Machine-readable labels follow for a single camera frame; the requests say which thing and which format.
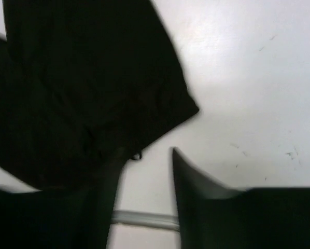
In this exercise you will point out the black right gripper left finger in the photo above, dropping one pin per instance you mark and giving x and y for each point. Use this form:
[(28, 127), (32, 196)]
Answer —
[(59, 218)]

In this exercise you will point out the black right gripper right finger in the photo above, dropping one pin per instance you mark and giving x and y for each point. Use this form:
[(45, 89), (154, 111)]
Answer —
[(212, 215)]

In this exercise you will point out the black shorts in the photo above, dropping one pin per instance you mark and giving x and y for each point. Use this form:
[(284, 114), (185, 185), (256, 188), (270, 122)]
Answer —
[(83, 82)]

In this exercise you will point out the aluminium front frame rail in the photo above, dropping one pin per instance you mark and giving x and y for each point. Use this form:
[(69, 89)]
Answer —
[(148, 220)]

